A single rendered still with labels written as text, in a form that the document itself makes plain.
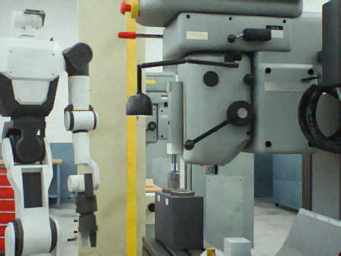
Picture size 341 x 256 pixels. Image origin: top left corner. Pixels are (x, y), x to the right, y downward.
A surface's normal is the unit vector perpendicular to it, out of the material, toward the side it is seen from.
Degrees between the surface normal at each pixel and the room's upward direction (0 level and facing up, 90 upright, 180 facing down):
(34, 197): 80
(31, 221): 66
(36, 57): 90
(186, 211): 90
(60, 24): 90
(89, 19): 90
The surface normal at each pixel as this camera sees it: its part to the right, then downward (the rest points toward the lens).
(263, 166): 0.21, 0.00
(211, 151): 0.18, 0.46
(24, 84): 0.48, 0.00
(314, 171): -0.98, 0.00
